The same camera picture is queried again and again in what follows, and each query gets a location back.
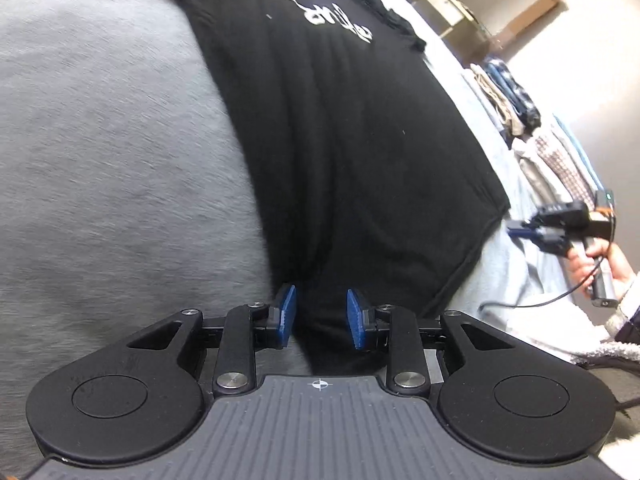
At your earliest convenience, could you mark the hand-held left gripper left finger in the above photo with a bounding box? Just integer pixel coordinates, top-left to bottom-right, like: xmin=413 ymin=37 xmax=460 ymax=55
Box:
xmin=127 ymin=284 xmax=299 ymax=395

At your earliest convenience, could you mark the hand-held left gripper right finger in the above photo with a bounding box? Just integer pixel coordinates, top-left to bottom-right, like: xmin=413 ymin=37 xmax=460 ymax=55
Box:
xmin=346 ymin=288 xmax=516 ymax=395

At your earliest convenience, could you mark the black printed T-shirt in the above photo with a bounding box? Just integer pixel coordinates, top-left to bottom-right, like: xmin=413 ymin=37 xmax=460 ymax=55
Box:
xmin=167 ymin=0 xmax=512 ymax=376

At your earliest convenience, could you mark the person's right forearm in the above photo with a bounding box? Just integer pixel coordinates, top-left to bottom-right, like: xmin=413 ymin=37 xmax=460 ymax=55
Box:
xmin=602 ymin=270 xmax=640 ymax=347

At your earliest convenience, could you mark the stack of folded clothes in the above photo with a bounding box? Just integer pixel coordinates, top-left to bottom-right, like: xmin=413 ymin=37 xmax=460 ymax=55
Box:
xmin=460 ymin=55 xmax=619 ymax=212

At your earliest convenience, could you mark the person's right hand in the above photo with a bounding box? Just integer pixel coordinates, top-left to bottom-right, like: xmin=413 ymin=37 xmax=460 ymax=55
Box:
xmin=567 ymin=241 xmax=632 ymax=289

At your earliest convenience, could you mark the person's fleece jacket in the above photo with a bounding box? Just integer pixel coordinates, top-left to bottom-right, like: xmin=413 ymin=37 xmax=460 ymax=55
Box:
xmin=570 ymin=340 xmax=640 ymax=376

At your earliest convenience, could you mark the long cardboard plank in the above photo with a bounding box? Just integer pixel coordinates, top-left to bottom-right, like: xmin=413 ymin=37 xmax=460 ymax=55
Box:
xmin=492 ymin=0 xmax=567 ymax=49

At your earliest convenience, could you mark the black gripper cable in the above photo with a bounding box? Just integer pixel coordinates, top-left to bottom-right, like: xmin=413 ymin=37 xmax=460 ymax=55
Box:
xmin=479 ymin=215 xmax=617 ymax=311

